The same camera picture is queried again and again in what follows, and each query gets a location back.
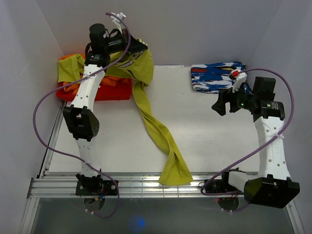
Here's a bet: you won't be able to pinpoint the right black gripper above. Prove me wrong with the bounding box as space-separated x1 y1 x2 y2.
211 80 256 116

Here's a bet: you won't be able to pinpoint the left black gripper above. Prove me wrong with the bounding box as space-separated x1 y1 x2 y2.
103 29 147 56

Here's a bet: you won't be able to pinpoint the yellow-green trousers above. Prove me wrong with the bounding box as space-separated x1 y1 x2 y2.
64 49 193 186

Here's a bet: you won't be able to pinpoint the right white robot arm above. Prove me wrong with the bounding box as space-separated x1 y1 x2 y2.
212 77 300 209

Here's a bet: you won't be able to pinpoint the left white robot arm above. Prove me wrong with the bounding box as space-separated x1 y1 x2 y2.
63 23 148 195

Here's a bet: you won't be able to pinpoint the folded blue patterned trousers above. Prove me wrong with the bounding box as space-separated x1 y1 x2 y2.
190 61 246 94

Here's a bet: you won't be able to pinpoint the orange trousers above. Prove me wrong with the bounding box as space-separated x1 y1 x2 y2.
58 54 131 87

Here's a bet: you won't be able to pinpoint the red plastic bin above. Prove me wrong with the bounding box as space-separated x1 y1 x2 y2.
56 79 132 101

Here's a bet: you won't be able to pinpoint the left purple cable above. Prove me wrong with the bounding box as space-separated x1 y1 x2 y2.
33 12 134 218

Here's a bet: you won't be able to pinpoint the purple cable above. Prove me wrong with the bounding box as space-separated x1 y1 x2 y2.
33 12 134 218
201 68 295 213

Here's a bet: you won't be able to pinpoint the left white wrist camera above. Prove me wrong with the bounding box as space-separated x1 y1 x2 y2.
110 12 126 34

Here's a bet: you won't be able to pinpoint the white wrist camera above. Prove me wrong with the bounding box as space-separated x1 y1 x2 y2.
110 12 126 34
229 69 247 93

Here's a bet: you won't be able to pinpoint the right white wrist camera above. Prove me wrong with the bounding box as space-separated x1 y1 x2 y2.
229 69 247 93

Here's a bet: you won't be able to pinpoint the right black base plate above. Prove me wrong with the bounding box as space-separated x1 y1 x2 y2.
203 179 243 195

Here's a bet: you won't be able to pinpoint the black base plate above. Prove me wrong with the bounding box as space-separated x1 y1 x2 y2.
203 179 243 195
75 179 117 196

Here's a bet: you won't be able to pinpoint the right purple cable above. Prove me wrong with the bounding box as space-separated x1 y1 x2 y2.
201 68 295 213

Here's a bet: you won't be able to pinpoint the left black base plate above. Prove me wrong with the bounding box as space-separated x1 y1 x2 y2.
75 179 117 196

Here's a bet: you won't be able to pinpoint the aluminium frame rail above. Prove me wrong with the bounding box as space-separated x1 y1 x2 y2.
27 174 212 198

